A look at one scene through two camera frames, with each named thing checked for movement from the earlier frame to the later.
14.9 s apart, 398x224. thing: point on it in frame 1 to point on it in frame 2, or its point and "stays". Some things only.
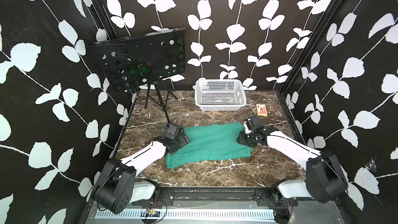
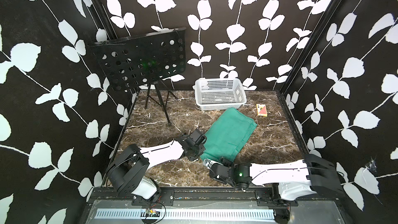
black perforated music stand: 134,63 stays
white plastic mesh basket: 219,95 stays
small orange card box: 261,110 stays
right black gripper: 241,139 to 225,164
